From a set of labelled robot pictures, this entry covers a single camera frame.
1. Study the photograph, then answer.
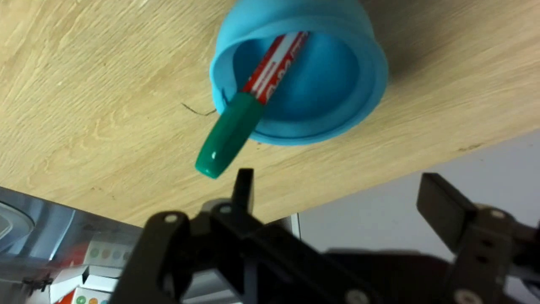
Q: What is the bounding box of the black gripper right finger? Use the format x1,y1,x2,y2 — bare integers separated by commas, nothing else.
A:
416,171,540,304

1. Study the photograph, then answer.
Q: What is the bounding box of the blue round vessel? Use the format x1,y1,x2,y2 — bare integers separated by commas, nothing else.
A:
207,0,389,149

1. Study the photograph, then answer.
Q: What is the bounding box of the stainless steel sink counter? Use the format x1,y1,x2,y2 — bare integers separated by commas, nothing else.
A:
0,186,144,304

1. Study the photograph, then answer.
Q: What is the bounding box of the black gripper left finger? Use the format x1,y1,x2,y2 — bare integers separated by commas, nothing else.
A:
107,168,384,304

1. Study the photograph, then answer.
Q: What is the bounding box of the red white printed box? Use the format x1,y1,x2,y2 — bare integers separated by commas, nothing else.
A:
48,239,134,304

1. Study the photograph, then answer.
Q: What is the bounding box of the red white marker green cap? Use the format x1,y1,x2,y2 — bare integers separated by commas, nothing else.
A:
193,31,311,181

